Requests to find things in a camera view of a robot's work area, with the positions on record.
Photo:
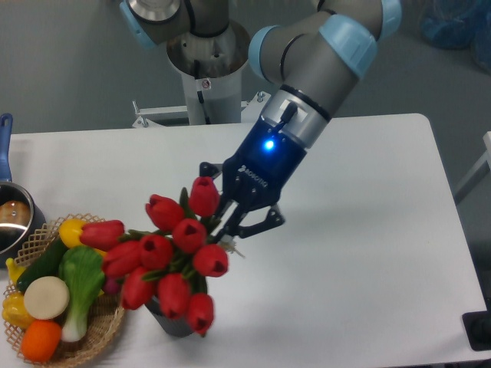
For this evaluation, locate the green bok choy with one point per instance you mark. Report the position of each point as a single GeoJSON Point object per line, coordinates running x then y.
{"type": "Point", "coordinates": [80, 270]}

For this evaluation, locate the black device at table edge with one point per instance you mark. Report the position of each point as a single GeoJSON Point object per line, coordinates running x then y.
{"type": "Point", "coordinates": [477, 327]}

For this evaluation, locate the dark grey ribbed vase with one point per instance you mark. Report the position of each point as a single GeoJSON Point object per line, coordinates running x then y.
{"type": "Point", "coordinates": [171, 303]}

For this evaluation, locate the purple red radish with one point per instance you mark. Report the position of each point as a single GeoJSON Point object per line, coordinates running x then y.
{"type": "Point", "coordinates": [111, 286]}

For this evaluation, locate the yellow bell pepper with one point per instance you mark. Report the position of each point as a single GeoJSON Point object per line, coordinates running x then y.
{"type": "Point", "coordinates": [14, 311]}

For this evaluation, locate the yellow squash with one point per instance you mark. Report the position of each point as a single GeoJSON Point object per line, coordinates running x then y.
{"type": "Point", "coordinates": [77, 232]}

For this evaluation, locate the yellow banana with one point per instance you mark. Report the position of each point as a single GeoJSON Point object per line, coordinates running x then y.
{"type": "Point", "coordinates": [15, 271]}

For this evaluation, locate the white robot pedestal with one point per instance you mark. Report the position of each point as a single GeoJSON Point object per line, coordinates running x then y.
{"type": "Point", "coordinates": [211, 75]}

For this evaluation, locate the blue handled saucepan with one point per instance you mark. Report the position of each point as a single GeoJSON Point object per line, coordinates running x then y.
{"type": "Point", "coordinates": [20, 216]}

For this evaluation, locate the white metal frame right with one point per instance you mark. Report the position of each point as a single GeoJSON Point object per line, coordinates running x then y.
{"type": "Point", "coordinates": [475, 174]}

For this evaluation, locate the woven wicker basket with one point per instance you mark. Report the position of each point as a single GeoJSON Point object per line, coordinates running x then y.
{"type": "Point", "coordinates": [104, 318]}

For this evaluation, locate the dark green cucumber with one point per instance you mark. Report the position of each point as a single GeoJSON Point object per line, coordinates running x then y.
{"type": "Point", "coordinates": [45, 265]}

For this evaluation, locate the blue plastic bag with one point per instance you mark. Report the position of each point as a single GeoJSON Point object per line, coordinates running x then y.
{"type": "Point", "coordinates": [458, 25]}

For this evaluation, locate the red tulip bouquet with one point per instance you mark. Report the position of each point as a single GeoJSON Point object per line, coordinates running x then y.
{"type": "Point", "coordinates": [182, 243]}

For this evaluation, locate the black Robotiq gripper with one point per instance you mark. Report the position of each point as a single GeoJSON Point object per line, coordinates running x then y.
{"type": "Point", "coordinates": [254, 177]}

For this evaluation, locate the orange fruit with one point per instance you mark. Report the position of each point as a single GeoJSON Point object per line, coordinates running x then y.
{"type": "Point", "coordinates": [40, 341]}

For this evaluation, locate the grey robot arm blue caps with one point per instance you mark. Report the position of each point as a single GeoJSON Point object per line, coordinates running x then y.
{"type": "Point", "coordinates": [316, 63]}

